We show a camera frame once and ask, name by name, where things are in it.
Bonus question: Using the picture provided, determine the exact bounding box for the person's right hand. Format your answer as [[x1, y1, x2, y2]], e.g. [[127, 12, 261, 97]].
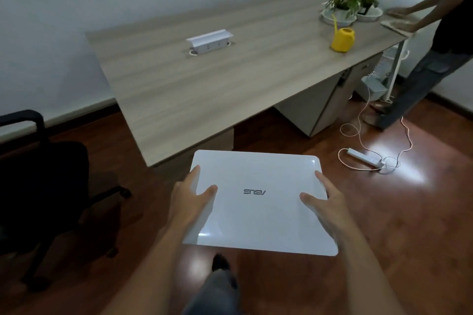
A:
[[299, 171, 356, 247]]

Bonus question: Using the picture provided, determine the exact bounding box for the person's left forearm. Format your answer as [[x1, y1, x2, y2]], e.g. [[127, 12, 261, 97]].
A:
[[103, 215, 202, 315]]

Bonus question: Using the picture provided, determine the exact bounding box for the white desk leg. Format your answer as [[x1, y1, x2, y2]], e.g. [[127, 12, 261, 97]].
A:
[[384, 36, 409, 102]]

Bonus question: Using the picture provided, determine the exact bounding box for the black office chair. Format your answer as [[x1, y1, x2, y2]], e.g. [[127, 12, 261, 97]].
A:
[[0, 110, 132, 293]]

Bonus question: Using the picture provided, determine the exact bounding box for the orange cable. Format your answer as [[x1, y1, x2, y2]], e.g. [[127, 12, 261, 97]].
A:
[[400, 115, 413, 155]]

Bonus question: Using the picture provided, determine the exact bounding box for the white pop-up socket box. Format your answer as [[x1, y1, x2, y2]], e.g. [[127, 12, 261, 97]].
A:
[[186, 29, 234, 56]]

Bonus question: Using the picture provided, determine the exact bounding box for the wooden drawer cabinet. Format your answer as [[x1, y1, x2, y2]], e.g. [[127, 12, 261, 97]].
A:
[[274, 54, 383, 138]]

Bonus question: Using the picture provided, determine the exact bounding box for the person's black shoe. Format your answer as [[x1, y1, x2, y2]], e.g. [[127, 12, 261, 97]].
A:
[[212, 253, 233, 274]]

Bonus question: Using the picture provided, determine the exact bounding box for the white laptop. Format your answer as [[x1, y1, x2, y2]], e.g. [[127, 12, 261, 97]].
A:
[[182, 150, 339, 257]]

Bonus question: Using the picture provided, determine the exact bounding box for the grey box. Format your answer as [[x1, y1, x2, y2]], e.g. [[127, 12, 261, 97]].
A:
[[361, 74, 389, 101]]

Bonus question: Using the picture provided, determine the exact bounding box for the person's grey trouser leg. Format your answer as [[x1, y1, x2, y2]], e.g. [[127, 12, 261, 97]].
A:
[[182, 270, 245, 315]]

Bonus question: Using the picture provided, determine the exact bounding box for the white power strip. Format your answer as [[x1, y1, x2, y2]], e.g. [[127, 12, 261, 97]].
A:
[[346, 147, 385, 169]]

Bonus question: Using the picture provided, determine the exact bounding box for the yellow watering can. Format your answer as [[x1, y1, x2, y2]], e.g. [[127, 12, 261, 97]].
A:
[[330, 14, 356, 53]]

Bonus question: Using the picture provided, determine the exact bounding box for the white power cable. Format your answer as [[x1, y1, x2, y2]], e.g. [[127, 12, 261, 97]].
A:
[[339, 84, 402, 175]]

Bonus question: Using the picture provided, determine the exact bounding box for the wooden desk side panel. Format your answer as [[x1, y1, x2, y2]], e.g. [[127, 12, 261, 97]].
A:
[[152, 127, 235, 172]]

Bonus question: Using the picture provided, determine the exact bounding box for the person's left hand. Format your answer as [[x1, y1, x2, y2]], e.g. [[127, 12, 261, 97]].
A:
[[167, 165, 219, 232]]

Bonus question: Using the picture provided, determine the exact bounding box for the person's right forearm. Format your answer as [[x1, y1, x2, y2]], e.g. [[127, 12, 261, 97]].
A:
[[329, 228, 411, 315]]

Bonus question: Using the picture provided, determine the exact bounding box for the beige cleaning cloth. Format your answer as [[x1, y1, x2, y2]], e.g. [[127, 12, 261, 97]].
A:
[[380, 20, 417, 35]]

